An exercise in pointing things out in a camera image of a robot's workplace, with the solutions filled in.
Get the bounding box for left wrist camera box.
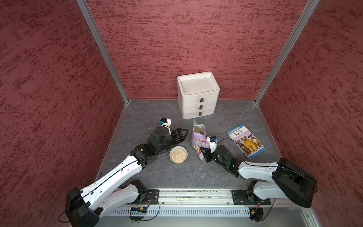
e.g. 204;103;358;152
158;118;172;135

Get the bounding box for controller board with cable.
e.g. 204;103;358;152
249;199;276;223
129;196;161;223

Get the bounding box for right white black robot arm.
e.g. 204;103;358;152
200;145;317;208

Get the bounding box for right corner aluminium post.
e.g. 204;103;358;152
254;0;320;106

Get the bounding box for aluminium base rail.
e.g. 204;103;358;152
80;187;311;208

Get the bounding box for right controller board with cable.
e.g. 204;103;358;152
249;199;276;223

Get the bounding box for left controller board with cable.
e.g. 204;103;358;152
129;196;161;223

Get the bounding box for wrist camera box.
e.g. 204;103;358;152
158;118;172;135
207;136;218;153

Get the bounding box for purple oats bag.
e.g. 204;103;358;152
192;119;210;161

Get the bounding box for white patterned breakfast bowl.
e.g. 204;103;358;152
169;146;188;164

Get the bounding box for corner aluminium post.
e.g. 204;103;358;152
76;0;130;105
254;0;320;106

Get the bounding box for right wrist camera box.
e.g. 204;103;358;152
207;136;218;153

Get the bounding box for white three-drawer foam cabinet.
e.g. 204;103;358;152
177;72;220;119

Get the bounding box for dog picture book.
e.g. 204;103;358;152
227;124;266;159

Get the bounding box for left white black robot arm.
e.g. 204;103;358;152
64;125;189;227

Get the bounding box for left corner aluminium post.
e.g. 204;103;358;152
76;0;130;105

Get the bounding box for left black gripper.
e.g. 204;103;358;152
156;128;189;153

